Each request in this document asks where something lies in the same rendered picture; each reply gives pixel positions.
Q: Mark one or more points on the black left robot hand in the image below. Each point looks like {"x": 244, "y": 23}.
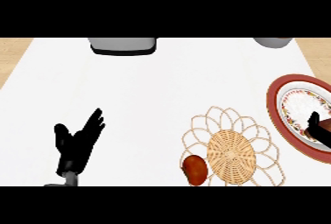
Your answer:
{"x": 77, "y": 145}

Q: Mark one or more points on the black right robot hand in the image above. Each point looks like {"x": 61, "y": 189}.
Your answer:
{"x": 318, "y": 131}

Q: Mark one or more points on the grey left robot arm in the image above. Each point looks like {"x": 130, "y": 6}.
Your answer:
{"x": 70, "y": 179}

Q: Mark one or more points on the red-rimmed patterned plate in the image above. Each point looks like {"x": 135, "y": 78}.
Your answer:
{"x": 302, "y": 108}

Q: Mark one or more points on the woven wicker flower placemat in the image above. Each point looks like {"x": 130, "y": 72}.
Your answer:
{"x": 232, "y": 151}

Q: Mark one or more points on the reddish-brown sweet potato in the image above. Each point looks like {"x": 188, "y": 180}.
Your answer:
{"x": 195, "y": 169}

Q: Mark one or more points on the grey round container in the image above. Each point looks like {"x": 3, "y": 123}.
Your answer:
{"x": 272, "y": 42}

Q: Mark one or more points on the grey and black appliance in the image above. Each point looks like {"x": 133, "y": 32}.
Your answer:
{"x": 123, "y": 46}

